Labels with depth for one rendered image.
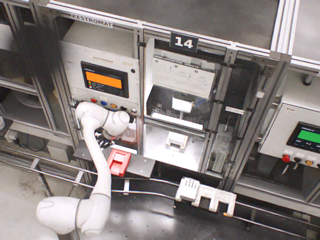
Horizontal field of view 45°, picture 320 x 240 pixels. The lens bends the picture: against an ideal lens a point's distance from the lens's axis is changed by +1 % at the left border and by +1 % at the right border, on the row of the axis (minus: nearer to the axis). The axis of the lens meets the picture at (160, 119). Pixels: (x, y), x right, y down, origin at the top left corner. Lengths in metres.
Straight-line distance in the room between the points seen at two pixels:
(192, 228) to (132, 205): 0.43
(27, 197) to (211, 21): 2.41
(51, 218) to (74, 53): 0.80
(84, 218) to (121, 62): 0.75
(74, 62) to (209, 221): 1.38
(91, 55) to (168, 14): 0.43
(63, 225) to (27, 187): 1.83
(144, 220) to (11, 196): 1.43
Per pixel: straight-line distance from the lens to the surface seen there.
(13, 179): 3.70
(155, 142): 2.63
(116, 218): 2.65
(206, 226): 2.65
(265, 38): 1.76
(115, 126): 2.08
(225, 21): 1.80
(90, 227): 1.77
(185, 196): 2.44
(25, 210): 3.54
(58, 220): 1.81
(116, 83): 1.98
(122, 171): 2.47
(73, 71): 2.09
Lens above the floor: 3.15
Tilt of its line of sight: 55 degrees down
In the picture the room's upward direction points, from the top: 3 degrees clockwise
